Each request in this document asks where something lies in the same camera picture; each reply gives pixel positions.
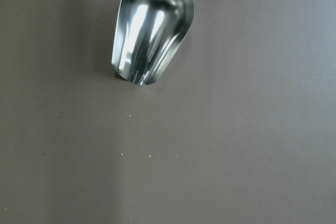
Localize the shiny metal scoop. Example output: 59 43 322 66
111 0 195 86

